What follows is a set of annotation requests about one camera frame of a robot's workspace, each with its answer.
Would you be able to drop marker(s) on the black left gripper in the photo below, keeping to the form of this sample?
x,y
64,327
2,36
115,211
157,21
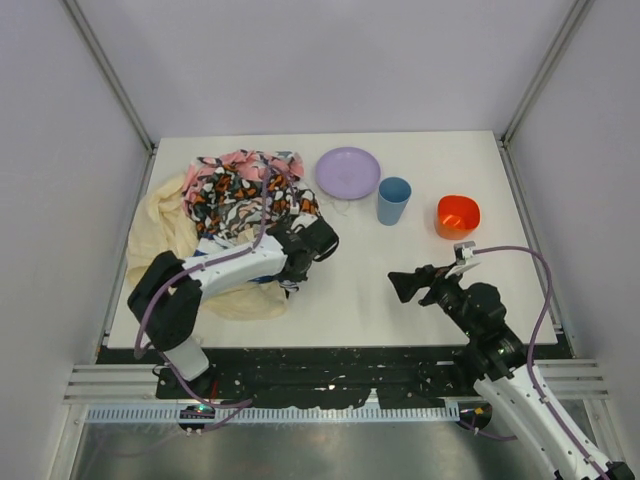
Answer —
x,y
298,267

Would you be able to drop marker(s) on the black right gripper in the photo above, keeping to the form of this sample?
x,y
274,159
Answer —
x,y
428,286

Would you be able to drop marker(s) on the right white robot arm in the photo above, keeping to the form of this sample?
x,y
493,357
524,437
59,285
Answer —
x,y
525,390

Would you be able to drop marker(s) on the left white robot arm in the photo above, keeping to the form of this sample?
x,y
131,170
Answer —
x,y
166,300

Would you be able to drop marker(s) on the black orange patterned cloth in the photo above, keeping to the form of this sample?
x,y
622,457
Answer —
x,y
277,196

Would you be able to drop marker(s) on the pink patterned cloth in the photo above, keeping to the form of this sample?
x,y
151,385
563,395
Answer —
x,y
235,165

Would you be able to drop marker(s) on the cream yellow cloth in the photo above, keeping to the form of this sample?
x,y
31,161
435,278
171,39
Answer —
x,y
160,224

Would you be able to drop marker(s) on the white thread scrap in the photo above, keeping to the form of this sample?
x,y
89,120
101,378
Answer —
x,y
342,208

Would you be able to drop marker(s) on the orange plastic cup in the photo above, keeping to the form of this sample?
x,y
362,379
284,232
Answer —
x,y
456,217

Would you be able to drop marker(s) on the purple plastic plate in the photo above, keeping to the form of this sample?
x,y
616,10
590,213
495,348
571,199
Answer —
x,y
347,173

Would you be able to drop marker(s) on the blue plastic cup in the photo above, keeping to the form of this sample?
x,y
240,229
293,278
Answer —
x,y
393,196

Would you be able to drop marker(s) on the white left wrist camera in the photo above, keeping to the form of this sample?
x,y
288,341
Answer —
x,y
302,215

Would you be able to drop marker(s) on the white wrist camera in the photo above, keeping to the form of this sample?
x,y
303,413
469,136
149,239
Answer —
x,y
465,259
302,215

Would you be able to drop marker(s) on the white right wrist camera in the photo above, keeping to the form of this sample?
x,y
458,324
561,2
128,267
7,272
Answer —
x,y
465,259

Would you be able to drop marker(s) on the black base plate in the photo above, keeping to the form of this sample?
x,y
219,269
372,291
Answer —
x,y
337,378

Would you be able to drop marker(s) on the white slotted cable duct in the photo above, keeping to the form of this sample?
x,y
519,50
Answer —
x,y
369,412

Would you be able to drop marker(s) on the aluminium front rail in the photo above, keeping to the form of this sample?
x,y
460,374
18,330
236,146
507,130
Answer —
x,y
569,379

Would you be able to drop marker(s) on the right aluminium frame post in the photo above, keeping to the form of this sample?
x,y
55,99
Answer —
x,y
560,42

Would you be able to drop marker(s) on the aluminium frame post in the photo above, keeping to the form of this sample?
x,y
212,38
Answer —
x,y
100,58
560,42

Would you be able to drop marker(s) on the left aluminium frame post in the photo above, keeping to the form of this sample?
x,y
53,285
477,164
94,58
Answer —
x,y
100,58

